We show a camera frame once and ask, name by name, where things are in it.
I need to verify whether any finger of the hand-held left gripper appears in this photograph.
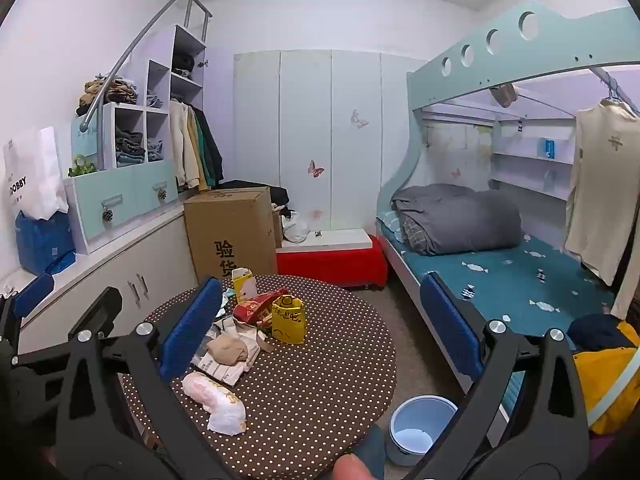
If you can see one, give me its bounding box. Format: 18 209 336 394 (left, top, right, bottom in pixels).
0 272 56 356
67 287 123 341

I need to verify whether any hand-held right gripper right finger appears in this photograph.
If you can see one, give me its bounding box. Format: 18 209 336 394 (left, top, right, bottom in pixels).
400 271 589 480

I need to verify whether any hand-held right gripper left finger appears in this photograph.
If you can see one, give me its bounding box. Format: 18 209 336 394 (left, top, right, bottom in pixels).
55 276 236 480

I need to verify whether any white paper packaging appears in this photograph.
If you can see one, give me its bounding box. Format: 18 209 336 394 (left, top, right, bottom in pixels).
191 317 273 387

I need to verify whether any red snack bag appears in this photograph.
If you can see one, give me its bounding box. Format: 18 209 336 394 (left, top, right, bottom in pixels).
232 287 291 328

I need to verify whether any blue plastic bin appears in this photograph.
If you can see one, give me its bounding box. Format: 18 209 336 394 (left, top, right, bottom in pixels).
387 394 459 467

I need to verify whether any person's right hand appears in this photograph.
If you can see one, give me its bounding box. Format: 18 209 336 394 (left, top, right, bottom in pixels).
331 454 382 480

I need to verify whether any low white cabinet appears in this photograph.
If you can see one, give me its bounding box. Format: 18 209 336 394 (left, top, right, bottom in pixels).
0 205 201 356

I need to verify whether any beige crumpled sock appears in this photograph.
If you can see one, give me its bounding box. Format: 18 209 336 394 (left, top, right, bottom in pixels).
206 334 249 367

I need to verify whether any blue bag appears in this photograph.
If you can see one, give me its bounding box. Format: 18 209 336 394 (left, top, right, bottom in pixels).
14 209 77 277

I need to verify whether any yellow and pink carton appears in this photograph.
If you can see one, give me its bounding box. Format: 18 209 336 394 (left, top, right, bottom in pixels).
231 266 259 306

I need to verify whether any white and pink paper wrapper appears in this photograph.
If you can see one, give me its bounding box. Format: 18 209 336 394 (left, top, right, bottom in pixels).
181 371 247 436

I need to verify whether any teal candy print bed sheet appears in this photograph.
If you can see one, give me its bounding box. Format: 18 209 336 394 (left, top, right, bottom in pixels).
377 210 618 341

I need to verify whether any small yellow paper bag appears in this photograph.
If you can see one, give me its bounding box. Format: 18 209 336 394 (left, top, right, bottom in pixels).
270 294 307 346

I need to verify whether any brown cardboard box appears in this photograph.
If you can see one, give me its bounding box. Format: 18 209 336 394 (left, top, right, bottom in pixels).
183 186 279 286

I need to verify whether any grey folded quilt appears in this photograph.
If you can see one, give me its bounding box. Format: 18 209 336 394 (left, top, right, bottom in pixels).
390 183 523 256

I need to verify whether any white shopping bag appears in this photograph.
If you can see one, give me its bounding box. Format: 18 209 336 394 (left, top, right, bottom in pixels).
2 126 69 222

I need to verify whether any small green plant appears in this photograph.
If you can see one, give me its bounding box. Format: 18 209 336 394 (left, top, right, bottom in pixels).
67 154 97 178

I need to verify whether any brown polka dot round table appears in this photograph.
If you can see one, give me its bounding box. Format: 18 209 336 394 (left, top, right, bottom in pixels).
121 274 398 480

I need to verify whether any red storage bench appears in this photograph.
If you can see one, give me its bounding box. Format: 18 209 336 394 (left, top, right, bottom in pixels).
276 228 389 291

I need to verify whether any white plastic bag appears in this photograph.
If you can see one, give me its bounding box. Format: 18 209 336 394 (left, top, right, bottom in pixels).
281 209 311 244

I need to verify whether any navy garment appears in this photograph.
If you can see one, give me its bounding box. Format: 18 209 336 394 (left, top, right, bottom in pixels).
566 313 638 353

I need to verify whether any person's leg in jeans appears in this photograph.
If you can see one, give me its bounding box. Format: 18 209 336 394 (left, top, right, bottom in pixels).
356 425 387 480

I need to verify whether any black garment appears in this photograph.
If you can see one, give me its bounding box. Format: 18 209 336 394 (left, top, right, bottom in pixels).
217 179 292 220

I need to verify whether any yellow garment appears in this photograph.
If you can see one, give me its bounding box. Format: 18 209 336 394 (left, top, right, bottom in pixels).
570 320 640 436

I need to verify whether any white and teal stair cabinet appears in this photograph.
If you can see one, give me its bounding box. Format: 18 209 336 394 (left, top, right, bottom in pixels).
62 24 208 256

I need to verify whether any row of hanging clothes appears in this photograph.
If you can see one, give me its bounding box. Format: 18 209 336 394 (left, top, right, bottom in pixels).
168 97 226 192

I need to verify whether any cream hanging sweater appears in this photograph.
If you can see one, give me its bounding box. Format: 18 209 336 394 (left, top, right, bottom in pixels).
564 97 640 321

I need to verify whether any pile of folded brown clothes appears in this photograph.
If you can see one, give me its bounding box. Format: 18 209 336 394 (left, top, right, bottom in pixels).
75 76 138 117

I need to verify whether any white wardrobe with butterfly stickers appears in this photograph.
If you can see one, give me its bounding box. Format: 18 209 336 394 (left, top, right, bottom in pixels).
232 49 426 233

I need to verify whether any grey metal handrail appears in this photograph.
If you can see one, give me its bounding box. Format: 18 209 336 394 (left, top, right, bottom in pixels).
80 0 213 132

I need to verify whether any light blue bunk bed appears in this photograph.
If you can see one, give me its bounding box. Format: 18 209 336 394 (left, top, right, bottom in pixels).
375 0 640 411

